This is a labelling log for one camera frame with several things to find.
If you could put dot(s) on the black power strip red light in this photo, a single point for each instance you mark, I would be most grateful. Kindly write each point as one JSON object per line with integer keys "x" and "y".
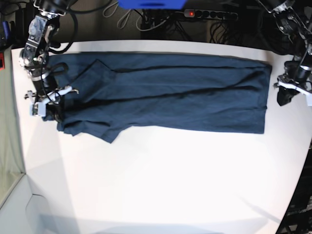
{"x": 210, "y": 15}

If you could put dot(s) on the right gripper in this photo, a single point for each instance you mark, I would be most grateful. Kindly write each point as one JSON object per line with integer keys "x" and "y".
{"x": 49, "y": 97}

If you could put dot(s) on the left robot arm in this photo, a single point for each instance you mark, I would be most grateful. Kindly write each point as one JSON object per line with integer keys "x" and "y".
{"x": 292, "y": 22}

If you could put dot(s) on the blue overhead box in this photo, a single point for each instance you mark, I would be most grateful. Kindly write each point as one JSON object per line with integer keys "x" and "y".
{"x": 152, "y": 4}

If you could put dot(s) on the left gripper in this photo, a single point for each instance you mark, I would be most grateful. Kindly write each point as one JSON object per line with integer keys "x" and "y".
{"x": 294, "y": 81}

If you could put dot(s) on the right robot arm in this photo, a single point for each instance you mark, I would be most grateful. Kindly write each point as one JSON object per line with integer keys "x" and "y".
{"x": 34, "y": 57}

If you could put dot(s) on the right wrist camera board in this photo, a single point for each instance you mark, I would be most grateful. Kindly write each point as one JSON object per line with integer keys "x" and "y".
{"x": 34, "y": 109}

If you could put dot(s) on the red box at left edge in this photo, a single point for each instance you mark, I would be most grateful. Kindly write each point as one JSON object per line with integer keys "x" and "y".
{"x": 2, "y": 61}

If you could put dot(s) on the dark blue t-shirt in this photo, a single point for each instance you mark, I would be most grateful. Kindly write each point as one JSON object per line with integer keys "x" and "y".
{"x": 190, "y": 92}

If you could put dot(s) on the blue cylinder at left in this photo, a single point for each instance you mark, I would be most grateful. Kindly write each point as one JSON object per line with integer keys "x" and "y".
{"x": 6, "y": 29}

